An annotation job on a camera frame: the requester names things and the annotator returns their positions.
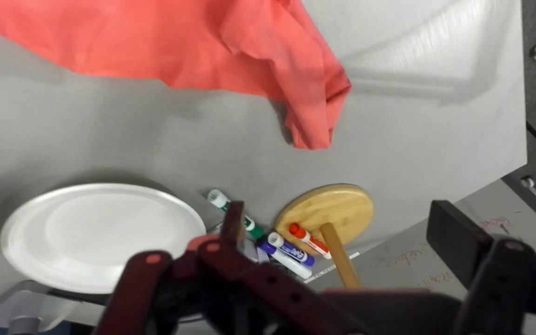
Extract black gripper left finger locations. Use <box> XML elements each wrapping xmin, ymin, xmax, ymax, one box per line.
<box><xmin>90</xmin><ymin>199</ymin><xmax>368</xmax><ymax>335</ymax></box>

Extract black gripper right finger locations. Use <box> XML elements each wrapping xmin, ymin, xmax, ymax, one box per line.
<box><xmin>425</xmin><ymin>197</ymin><xmax>536</xmax><ymax>335</ymax></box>

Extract orange printed sweatshirt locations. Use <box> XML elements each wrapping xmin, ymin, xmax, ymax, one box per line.
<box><xmin>0</xmin><ymin>0</ymin><xmax>353</xmax><ymax>152</ymax></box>

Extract blue labelled marker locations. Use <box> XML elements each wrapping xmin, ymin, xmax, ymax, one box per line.
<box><xmin>254</xmin><ymin>231</ymin><xmax>316</xmax><ymax>281</ymax></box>

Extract green capped marker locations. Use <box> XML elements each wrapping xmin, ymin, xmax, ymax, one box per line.
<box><xmin>204</xmin><ymin>188</ymin><xmax>265</xmax><ymax>242</ymax></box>

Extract red capped marker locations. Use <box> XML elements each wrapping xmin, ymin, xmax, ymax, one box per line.
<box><xmin>286</xmin><ymin>221</ymin><xmax>332</xmax><ymax>260</ymax></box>

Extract white plate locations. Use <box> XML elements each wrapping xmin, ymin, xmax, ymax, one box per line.
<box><xmin>0</xmin><ymin>180</ymin><xmax>208</xmax><ymax>296</ymax></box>

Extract wooden mug tree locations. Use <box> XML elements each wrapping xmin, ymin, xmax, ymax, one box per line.
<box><xmin>271</xmin><ymin>180</ymin><xmax>375</xmax><ymax>292</ymax></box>

